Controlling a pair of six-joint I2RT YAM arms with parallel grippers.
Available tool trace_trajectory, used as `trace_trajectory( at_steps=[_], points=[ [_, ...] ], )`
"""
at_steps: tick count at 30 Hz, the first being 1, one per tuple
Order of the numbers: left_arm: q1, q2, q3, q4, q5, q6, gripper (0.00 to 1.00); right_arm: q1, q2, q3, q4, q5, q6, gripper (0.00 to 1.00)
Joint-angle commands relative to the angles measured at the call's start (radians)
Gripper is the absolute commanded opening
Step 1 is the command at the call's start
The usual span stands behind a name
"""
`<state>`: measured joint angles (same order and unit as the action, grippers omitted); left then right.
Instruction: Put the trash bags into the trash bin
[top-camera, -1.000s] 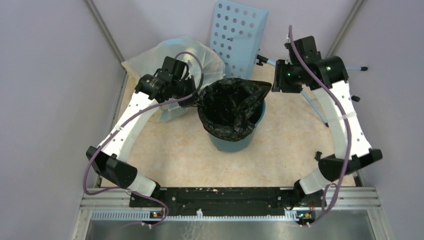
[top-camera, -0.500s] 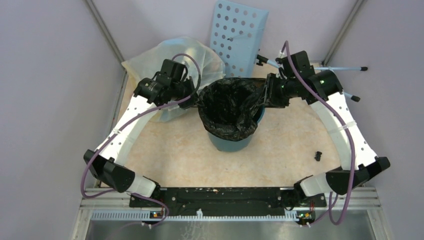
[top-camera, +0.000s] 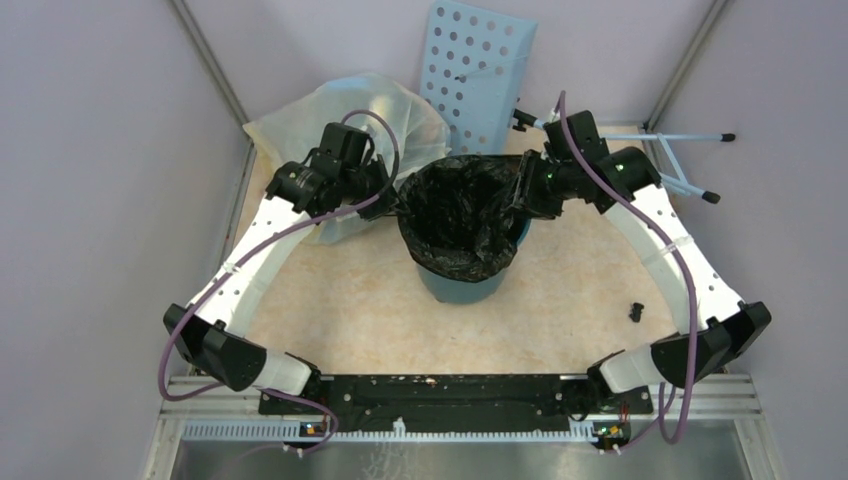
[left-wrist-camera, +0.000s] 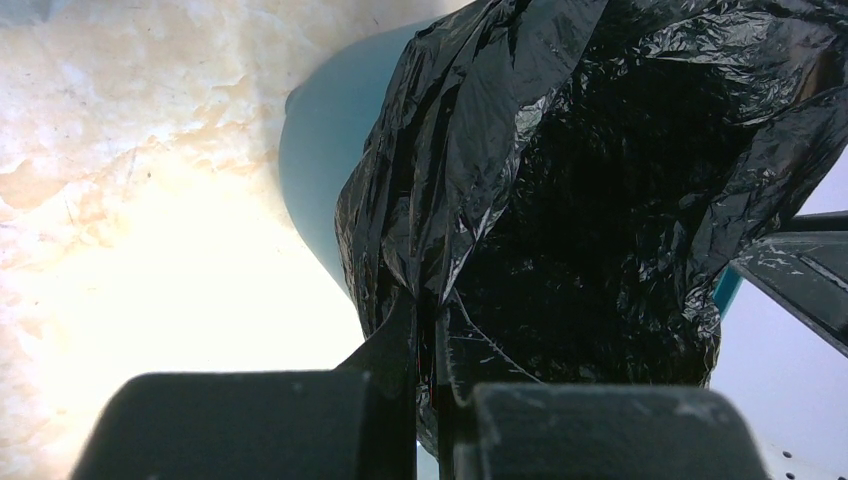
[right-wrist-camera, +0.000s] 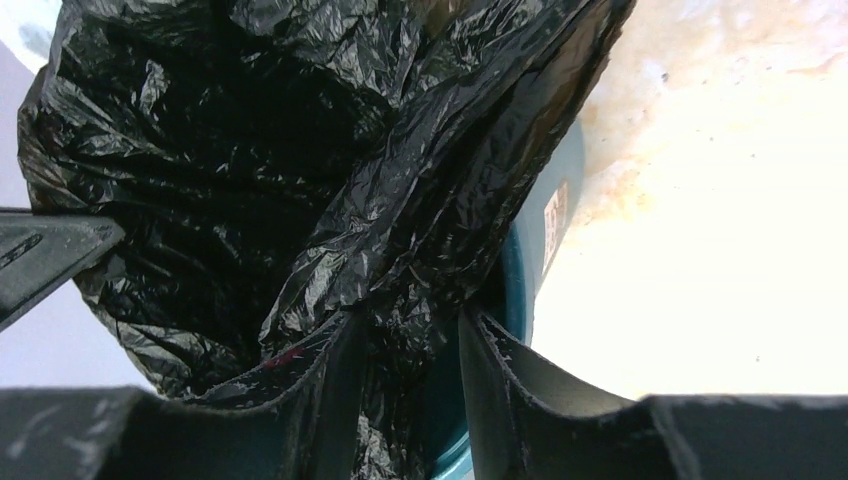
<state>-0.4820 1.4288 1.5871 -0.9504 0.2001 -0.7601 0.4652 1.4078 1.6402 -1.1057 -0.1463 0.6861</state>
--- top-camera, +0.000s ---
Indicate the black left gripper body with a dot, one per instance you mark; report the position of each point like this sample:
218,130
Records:
365,180

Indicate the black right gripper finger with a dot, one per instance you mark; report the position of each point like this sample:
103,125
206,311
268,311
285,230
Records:
535,206
530,168

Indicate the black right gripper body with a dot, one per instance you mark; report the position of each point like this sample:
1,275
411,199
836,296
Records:
562,172

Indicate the black trash bag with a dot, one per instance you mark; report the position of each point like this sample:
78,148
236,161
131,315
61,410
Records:
460,218

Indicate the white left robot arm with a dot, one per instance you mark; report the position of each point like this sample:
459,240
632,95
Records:
210,331

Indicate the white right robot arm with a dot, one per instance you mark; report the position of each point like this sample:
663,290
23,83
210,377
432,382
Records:
714,324

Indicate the teal plastic trash bin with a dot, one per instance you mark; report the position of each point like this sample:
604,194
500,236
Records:
460,285

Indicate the translucent filled plastic bag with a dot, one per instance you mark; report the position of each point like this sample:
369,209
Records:
292,131

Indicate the light blue folding stand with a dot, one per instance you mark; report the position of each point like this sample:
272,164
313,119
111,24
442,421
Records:
659,148

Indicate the light blue perforated panel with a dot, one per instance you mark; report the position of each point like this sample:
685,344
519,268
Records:
474,63

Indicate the small black plastic part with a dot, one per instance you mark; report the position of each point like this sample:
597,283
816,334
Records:
636,312

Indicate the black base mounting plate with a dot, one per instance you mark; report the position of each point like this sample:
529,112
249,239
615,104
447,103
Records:
494,403

